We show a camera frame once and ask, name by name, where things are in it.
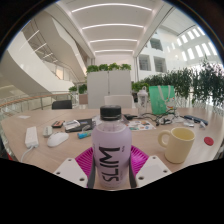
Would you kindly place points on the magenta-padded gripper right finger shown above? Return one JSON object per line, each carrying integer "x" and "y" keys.
{"x": 151, "y": 170}

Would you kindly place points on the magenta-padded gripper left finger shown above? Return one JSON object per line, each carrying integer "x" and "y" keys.
{"x": 71, "y": 170}

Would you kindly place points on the lilac drink bottle black cap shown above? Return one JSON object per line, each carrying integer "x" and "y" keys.
{"x": 111, "y": 143}

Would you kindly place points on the clear plastic water bottle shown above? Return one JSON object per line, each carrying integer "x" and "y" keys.
{"x": 142, "y": 101}

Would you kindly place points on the white computer mouse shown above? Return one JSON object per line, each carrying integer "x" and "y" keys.
{"x": 57, "y": 139}

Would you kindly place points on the pale yellow mug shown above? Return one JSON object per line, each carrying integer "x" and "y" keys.
{"x": 180, "y": 146}

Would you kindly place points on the small teal marker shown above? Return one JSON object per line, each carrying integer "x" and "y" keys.
{"x": 84, "y": 134}

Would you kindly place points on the small grey computer mouse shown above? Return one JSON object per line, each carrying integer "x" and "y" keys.
{"x": 47, "y": 131}

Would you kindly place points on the colourful sticker sheet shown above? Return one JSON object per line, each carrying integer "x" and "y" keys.
{"x": 141, "y": 125}

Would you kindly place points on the red and black case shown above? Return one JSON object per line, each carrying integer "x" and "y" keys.
{"x": 58, "y": 124}

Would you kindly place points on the black notebook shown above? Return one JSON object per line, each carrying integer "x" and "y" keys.
{"x": 86, "y": 124}

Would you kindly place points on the white power strip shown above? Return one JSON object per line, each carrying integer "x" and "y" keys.
{"x": 32, "y": 136}

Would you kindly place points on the grey printed booklet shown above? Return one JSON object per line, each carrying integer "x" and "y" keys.
{"x": 96, "y": 120}

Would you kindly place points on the black power adapter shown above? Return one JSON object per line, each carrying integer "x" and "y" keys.
{"x": 130, "y": 116}

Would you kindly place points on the small white box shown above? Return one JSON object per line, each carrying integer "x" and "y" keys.
{"x": 188, "y": 123}

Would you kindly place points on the flat round red coaster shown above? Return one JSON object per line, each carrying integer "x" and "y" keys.
{"x": 209, "y": 141}

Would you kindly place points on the black office chair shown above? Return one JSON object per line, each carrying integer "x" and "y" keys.
{"x": 62, "y": 104}

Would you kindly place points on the green tote bag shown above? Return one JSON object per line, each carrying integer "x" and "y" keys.
{"x": 161, "y": 100}

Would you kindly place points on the white paper sheet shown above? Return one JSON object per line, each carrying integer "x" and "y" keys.
{"x": 24, "y": 117}

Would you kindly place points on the white office chair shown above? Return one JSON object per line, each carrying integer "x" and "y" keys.
{"x": 118, "y": 101}

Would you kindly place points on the potted plants planter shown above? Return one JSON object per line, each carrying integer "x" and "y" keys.
{"x": 82, "y": 89}

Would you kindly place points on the glass railing wooden handrail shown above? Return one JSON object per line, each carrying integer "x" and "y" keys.
{"x": 20, "y": 101}

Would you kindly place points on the white cabinet topped with plants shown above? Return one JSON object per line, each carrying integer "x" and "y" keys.
{"x": 108, "y": 83}

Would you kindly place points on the green hedge plant row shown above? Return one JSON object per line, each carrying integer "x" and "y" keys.
{"x": 200, "y": 83}

